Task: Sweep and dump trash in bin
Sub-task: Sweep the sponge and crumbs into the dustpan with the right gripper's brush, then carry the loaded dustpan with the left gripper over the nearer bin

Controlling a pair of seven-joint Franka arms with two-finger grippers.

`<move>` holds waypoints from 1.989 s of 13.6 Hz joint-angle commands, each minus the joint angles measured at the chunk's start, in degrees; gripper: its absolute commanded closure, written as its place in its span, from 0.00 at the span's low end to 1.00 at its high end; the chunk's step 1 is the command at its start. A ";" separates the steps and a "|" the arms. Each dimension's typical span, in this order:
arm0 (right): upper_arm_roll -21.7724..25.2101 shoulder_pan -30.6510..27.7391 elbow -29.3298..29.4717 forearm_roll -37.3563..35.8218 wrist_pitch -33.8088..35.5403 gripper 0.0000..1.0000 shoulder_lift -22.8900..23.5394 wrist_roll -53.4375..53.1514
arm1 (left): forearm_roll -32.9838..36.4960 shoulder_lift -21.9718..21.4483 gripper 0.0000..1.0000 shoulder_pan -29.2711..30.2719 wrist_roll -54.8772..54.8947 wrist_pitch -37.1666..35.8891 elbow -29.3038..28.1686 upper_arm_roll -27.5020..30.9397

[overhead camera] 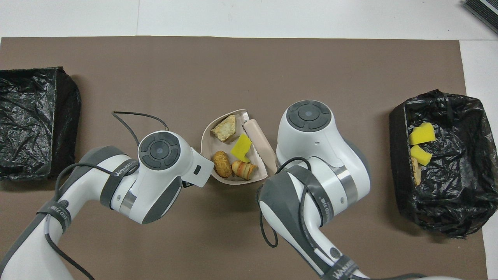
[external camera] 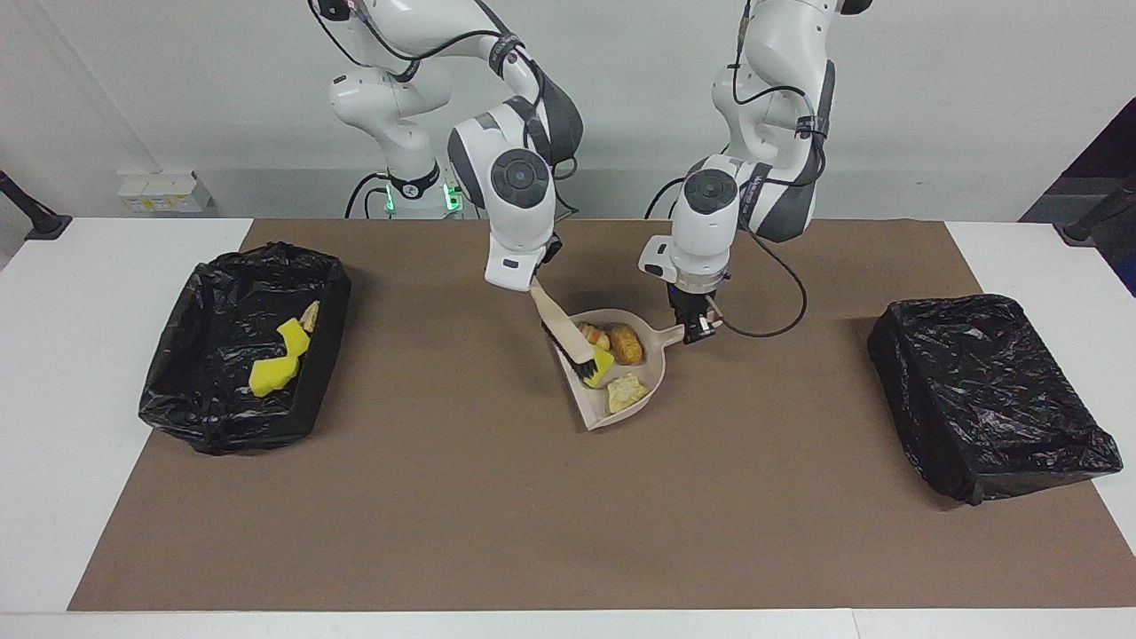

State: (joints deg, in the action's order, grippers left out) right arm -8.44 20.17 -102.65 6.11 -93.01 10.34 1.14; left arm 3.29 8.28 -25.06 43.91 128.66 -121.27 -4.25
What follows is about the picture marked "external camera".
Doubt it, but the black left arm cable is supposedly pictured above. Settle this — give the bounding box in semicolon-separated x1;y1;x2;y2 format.
710;0;835;339

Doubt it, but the black bag lined bin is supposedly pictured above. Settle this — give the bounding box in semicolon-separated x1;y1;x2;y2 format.
867;294;1124;507
138;241;352;455

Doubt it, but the pale greenish sponge scrap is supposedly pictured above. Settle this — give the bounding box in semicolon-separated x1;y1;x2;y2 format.
607;372;650;414

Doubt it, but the large yellow sponge chunk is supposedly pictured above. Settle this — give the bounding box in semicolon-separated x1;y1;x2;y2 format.
248;351;305;398

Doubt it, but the black camera stand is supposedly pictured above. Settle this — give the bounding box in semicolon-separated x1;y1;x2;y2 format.
1054;177;1136;245
0;170;72;242

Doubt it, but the beige hand brush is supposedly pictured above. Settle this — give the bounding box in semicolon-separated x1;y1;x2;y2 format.
530;278;615;391

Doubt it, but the black base cable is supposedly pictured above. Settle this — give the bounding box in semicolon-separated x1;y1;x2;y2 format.
645;177;682;219
344;173;391;219

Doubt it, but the white wall socket box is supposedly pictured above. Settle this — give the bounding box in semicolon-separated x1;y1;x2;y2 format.
116;170;214;214

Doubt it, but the dark cabinet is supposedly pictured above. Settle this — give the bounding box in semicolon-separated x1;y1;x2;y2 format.
1019;96;1136;223

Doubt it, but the brown paper table mat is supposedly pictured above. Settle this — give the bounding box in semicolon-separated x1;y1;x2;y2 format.
68;218;1136;611

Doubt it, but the beige plastic dustpan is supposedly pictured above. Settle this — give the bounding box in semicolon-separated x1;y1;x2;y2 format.
552;308;724;432

